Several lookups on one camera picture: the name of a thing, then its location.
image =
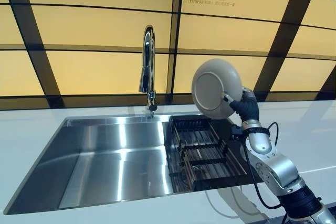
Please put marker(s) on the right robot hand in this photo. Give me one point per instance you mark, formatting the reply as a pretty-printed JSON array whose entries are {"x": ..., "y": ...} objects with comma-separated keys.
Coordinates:
[{"x": 249, "y": 108}]

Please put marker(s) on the chrome pull-down faucet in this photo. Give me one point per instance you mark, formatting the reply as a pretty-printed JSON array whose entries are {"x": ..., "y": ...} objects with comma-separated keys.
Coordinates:
[{"x": 150, "y": 58}]

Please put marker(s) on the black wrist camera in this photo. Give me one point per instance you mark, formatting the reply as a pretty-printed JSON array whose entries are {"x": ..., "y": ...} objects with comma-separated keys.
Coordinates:
[{"x": 236, "y": 132}]

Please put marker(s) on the stainless steel sink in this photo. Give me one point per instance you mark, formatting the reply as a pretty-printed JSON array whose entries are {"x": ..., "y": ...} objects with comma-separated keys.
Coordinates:
[{"x": 105, "y": 161}]

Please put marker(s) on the black dish drying rack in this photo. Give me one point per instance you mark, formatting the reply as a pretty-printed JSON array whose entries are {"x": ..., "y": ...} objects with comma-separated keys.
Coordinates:
[{"x": 204, "y": 153}]

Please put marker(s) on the beige round plate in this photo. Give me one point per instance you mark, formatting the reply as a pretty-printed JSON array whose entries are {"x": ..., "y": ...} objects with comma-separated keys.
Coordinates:
[{"x": 212, "y": 87}]

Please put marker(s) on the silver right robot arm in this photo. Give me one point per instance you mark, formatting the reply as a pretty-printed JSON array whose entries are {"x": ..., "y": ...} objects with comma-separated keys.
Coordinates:
[{"x": 278, "y": 169}]

